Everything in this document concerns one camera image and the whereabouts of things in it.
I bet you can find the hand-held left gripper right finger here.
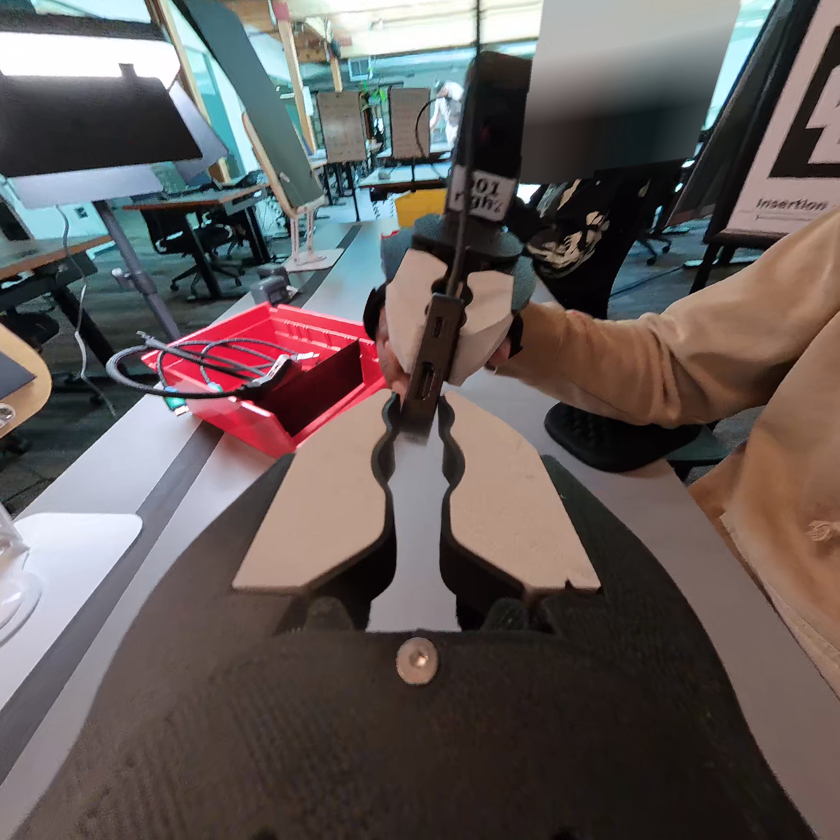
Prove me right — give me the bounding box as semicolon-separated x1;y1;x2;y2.
438;391;602;601

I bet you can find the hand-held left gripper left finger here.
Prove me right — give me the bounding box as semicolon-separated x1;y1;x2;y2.
231;391;401;596

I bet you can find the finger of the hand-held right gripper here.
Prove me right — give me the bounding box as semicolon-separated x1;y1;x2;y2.
448;270;518;388
384;248;452;396

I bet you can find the grey usb hub with cable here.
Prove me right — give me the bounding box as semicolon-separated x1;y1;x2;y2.
399;164;475;446

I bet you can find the person's right forearm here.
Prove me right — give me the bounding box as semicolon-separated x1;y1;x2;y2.
511;209;840;427

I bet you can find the person's right hand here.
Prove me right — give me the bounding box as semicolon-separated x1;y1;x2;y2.
374;325;514;399

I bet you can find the brown pegboard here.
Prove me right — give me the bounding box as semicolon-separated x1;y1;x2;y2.
388;87;433;159
316;90;369;165

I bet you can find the yellow plastic bin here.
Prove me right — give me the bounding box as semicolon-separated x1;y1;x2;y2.
394;189;454;229

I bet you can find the red plastic bin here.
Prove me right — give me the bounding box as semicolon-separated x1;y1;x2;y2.
141;302;395;458

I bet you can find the black chair armrest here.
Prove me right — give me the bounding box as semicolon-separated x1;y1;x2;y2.
545;399;724;475

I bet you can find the small black device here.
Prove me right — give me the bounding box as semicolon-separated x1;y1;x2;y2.
255;265;291;305

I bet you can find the black office chair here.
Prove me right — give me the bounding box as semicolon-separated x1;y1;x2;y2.
141;209;247;299

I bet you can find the black panel on wooden stand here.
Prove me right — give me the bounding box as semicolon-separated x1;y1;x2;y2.
174;0;347;271

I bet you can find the wooden top office desk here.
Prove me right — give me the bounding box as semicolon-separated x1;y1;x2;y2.
0;234;114;368
123;182;273;263

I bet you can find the person's beige hoodie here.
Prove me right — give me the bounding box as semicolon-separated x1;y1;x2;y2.
688;394;840;700

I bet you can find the white sign with black marker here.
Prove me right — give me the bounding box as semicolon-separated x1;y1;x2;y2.
682;0;840;240

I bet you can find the rounded wooden board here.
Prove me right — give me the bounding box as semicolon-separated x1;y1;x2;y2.
0;320;53;439

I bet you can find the clear plastic stand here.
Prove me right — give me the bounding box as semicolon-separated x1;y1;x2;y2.
0;502;42;647

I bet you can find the grey monitor back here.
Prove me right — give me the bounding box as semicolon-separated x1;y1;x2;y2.
10;82;231;211

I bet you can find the black monitor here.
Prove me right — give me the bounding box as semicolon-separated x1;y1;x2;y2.
0;64;206;179

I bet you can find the braided cable with silver plug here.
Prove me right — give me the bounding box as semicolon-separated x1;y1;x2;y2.
197;338;322;378

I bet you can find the black thick cable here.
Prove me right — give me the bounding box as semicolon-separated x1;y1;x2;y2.
107;331;294;403

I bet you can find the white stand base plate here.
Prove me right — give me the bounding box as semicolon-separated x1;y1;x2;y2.
0;512;143;710

